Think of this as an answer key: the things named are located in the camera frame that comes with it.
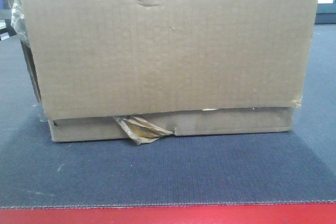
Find dark blue conveyor belt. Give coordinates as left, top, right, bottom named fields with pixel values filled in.
left=1, top=25, right=335, bottom=208

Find brown cardboard carton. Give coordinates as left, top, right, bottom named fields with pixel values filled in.
left=10, top=0, right=318, bottom=144

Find red conveyor edge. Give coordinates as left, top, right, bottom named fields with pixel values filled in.
left=1, top=203, right=335, bottom=223

